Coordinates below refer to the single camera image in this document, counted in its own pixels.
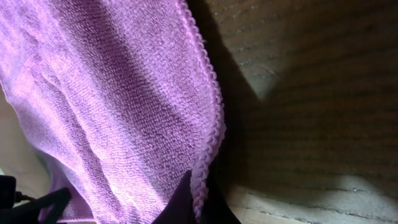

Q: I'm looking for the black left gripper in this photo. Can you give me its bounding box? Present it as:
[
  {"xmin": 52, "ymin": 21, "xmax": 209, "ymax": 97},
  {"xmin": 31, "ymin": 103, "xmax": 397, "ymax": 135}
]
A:
[{"xmin": 0, "ymin": 175, "xmax": 72, "ymax": 224}]

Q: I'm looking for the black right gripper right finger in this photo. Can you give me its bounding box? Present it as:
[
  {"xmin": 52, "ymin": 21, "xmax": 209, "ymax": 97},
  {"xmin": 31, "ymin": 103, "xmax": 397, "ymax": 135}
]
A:
[{"xmin": 200, "ymin": 165, "xmax": 241, "ymax": 224}]

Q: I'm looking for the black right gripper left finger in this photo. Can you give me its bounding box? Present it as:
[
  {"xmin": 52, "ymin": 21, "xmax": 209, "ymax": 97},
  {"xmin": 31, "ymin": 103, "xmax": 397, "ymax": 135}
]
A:
[{"xmin": 152, "ymin": 170, "xmax": 197, "ymax": 224}]

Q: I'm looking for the purple microfiber cloth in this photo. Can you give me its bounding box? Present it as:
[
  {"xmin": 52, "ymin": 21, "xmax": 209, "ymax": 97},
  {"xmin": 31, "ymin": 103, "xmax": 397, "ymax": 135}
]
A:
[{"xmin": 1, "ymin": 0, "xmax": 225, "ymax": 223}]

